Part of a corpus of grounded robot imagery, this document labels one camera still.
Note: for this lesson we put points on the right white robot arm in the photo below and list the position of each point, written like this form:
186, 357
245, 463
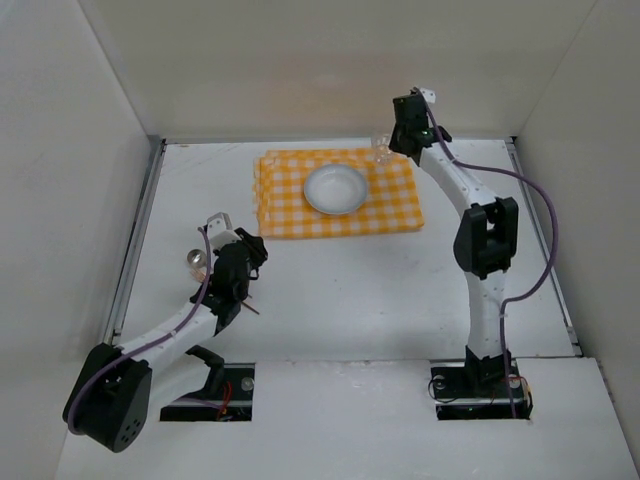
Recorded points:
484, 245

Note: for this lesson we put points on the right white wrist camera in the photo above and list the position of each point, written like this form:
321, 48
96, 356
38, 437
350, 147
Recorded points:
428, 95

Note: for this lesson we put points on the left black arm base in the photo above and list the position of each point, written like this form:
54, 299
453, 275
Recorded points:
225, 395

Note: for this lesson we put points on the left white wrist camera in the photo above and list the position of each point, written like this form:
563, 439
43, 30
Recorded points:
219, 231

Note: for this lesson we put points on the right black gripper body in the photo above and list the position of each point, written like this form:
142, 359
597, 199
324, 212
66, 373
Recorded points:
400, 142

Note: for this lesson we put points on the clear plastic cup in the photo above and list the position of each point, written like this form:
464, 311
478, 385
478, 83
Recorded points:
381, 153

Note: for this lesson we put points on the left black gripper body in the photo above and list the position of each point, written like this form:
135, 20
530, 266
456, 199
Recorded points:
250, 245

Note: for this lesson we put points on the white round bowl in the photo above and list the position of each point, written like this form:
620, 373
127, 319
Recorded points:
335, 189

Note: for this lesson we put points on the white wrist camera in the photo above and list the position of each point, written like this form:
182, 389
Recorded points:
219, 231
428, 95

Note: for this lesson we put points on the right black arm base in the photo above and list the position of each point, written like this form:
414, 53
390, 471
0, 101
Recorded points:
474, 389

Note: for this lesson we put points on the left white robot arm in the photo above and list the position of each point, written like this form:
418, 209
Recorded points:
112, 396

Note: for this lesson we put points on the yellow white checkered cloth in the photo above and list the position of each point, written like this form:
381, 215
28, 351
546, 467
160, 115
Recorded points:
392, 204

